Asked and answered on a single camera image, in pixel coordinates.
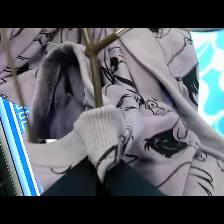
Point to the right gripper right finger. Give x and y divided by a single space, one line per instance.
133 181

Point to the pale lilac printed sweatshirt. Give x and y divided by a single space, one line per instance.
140 116

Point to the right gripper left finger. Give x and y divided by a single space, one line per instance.
76 181

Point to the brown clothes hanger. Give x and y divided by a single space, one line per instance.
95 73

